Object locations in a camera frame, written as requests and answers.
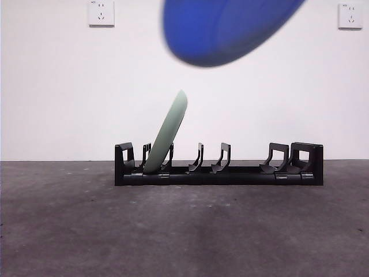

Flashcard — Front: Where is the pale green round plate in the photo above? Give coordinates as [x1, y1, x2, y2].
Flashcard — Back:
[143, 89, 189, 175]

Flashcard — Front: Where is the blue round plate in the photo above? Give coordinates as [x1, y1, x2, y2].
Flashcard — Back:
[160, 0, 308, 68]

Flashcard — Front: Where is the black plastic plate rack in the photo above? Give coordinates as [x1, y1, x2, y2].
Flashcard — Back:
[114, 141, 324, 186]

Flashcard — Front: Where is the white wall socket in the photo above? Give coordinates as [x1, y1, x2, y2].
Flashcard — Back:
[338, 2, 363, 30]
[88, 0, 115, 28]

